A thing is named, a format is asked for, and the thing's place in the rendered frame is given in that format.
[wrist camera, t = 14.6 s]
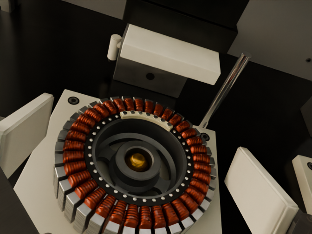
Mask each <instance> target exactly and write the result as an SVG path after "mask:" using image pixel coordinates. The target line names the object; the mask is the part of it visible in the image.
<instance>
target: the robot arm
mask: <svg viewBox="0 0 312 234"><path fill-rule="evenodd" d="M53 101H54V97H53V95H52V94H48V93H43V94H42V95H40V96H38V97H37V98H35V99H34V100H33V101H31V102H29V103H28V104H26V105H25V106H23V107H22V108H20V109H19V110H17V111H15V112H14V113H13V114H11V115H9V116H8V117H6V118H4V117H0V234H40V233H39V232H38V230H37V228H36V227H35V225H34V223H33V221H32V220H31V218H30V216H29V214H28V213H27V211H26V209H25V208H24V206H23V204H22V203H21V201H20V199H19V198H18V196H17V194H16V193H15V191H14V189H13V187H12V186H11V184H10V182H9V180H8V178H9V177H10V176H11V175H12V174H13V173H14V171H15V170H16V169H17V168H18V167H19V166H20V165H21V164H22V163H23V162H24V161H25V159H26V158H27V157H28V156H29V155H30V154H31V153H32V151H33V150H34V149H35V148H36V147H37V146H38V145H39V144H40V142H41V141H42V140H43V139H44V138H45V137H46V135H47V130H48V125H49V121H50V116H51V111H52V106H53ZM224 183H225V185H226V186H227V188H228V190H229V192H230V194H231V196H232V197H233V199H234V201H235V203H236V205H237V207H238V208H239V210H240V212H241V214H242V216H243V218H244V219H245V221H246V223H247V225H248V227H249V229H250V230H251V232H252V234H312V215H311V214H307V213H303V212H302V211H301V210H300V208H299V207H298V205H297V204H296V203H295V202H294V201H293V200H292V199H291V197H290V196H289V195H288V194H287V193H286V192H285V191H284V189H283V188H282V187H281V186H280V185H279V184H278V183H277V182H276V181H275V180H274V178H273V177H272V176H271V175H270V174H269V173H268V172H267V171H266V169H265V168H264V167H263V166H262V165H261V164H260V163H259V161H258V160H257V159H256V158H255V157H254V156H253V155H252V153H251V152H250V151H249V150H248V149H247V148H243V147H239V148H238V149H237V151H236V153H235V156H234V158H233V161H232V163H231V165H230V168H229V170H228V173H227V175H226V178H225V180H224Z"/></svg>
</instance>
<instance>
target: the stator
mask: <svg viewBox="0 0 312 234"><path fill-rule="evenodd" d="M153 105H154V104H153V101H152V100H148V99H145V101H144V103H143V100H142V98H140V97H133V99H131V97H127V96H122V98H119V97H111V98H110V100H108V98H104V99H100V100H99V102H98V103H97V101H94V102H92V103H90V104H88V107H87V106H84V107H82V108H81V109H79V110H78V113H76V112H75V113H74V114H73V115H72V116H71V117H70V121H68V120H67V121H66V123H65V124H64V126H63V129H62V130H61V131H60V133H59V135H58V138H57V142H56V144H55V151H54V166H53V185H54V193H55V197H56V199H58V205H59V208H60V210H61V212H63V211H65V213H64V217H65V218H66V219H67V221H68V222H69V223H70V224H71V223H73V222H74V226H73V228H74V229H75V230H76V231H77V232H79V233H80V234H82V233H83V232H84V231H85V230H86V229H87V231H86V234H101V233H102V234H185V233H186V232H187V231H188V230H189V229H190V228H191V227H192V226H193V225H194V224H195V223H196V222H197V221H198V220H199V219H200V218H201V217H202V216H203V214H204V213H205V212H206V211H207V209H208V207H209V205H210V202H211V201H212V199H213V197H214V194H215V192H214V190H215V189H216V180H215V178H216V177H217V173H216V169H215V168H214V166H215V161H214V158H213V157H211V155H212V152H211V150H210V148H209V147H206V145H207V142H206V141H205V139H204V138H203V137H200V135H201V133H200V132H199V131H198V130H197V128H192V127H193V124H192V123H191V122H190V121H188V120H184V117H183V116H182V115H181V114H179V113H176V114H175V115H174V116H173V114H174V112H175V111H174V110H173V109H171V108H169V107H167V108H166V109H165V110H164V112H163V108H164V105H163V104H160V103H158V102H156V105H155V106H154V108H153ZM121 142H125V143H123V144H122V145H121V146H120V147H119V148H118V149H117V151H114V150H112V149H111V148H110V146H111V145H114V144H116V143H121ZM131 153H139V154H142V155H143V156H144V157H145V158H146V160H147V161H148V164H149V169H148V170H147V171H145V172H136V171H133V170H132V169H130V168H129V167H128V166H127V164H126V162H125V157H126V156H127V155H128V154H131ZM160 157H161V158H162V159H163V161H164V162H165V164H166V166H167V169H168V173H169V180H164V179H162V178H161V177H160V176H159V175H160V168H161V159H160ZM97 161H105V162H106V163H107V164H108V165H109V174H110V178H111V180H112V182H113V184H114V186H113V185H112V184H111V183H109V182H108V181H107V180H106V178H105V177H104V176H103V175H102V173H101V171H100V170H99V168H98V165H97ZM150 190H153V191H155V192H157V193H158V194H159V195H156V196H149V197H143V196H136V195H139V194H143V193H145V192H147V191H150Z"/></svg>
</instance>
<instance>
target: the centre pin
mask: <svg viewBox="0 0 312 234"><path fill-rule="evenodd" d="M125 162H126V164H127V166H128V167H129V168H130V169H132V170H133V171H136V172H145V171H147V170H148V169H149V164H148V161H147V160H146V158H145V157H144V156H143V155H142V154H139V153H131V154H128V155H127V156H126V157H125Z"/></svg>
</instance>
